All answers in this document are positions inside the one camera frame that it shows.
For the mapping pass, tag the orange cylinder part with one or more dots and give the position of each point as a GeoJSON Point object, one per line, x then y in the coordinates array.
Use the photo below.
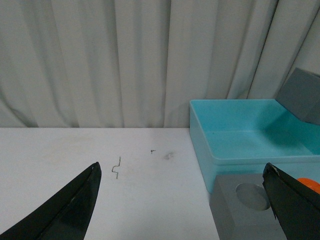
{"type": "Point", "coordinates": [312, 184]}

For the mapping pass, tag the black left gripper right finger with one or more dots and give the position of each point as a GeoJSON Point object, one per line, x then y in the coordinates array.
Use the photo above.
{"type": "Point", "coordinates": [295, 205]}

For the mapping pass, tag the light blue plastic box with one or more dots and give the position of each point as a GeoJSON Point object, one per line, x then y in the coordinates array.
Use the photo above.
{"type": "Point", "coordinates": [240, 136]}

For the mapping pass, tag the white curtain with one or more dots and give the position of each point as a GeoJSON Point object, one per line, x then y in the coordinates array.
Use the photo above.
{"type": "Point", "coordinates": [138, 63]}

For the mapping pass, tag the gray block with square hole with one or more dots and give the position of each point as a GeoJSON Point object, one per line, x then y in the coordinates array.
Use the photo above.
{"type": "Point", "coordinates": [300, 95]}

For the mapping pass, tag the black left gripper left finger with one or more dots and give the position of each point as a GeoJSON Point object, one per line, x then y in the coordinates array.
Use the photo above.
{"type": "Point", "coordinates": [64, 216]}

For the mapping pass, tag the gray block with round hole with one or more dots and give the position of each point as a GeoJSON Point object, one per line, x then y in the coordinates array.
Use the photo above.
{"type": "Point", "coordinates": [241, 209]}

